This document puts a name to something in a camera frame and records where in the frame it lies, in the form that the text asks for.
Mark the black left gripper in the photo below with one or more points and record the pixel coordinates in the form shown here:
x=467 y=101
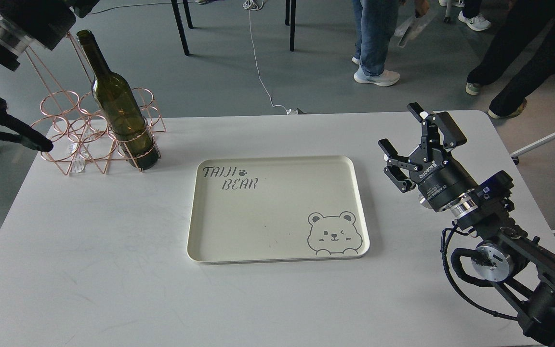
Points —
x=47 y=21

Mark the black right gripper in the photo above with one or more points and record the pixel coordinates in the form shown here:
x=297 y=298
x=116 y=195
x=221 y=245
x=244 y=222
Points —
x=441 y=181

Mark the dark green wine bottle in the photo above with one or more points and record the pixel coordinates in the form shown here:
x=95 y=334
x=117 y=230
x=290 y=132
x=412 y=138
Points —
x=118 y=105

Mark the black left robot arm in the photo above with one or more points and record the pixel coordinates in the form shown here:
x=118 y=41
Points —
x=13 y=42

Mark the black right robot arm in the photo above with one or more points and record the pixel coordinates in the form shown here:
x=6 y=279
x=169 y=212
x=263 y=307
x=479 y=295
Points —
x=484 y=246

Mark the person in blue jeans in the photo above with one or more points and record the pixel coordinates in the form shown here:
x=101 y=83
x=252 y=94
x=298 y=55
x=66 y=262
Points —
x=375 y=22

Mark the cream bear tray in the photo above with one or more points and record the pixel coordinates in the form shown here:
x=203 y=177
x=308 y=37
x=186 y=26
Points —
x=276 y=209

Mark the rose gold wire rack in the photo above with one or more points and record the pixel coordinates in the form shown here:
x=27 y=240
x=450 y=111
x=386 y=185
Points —
x=80 y=132

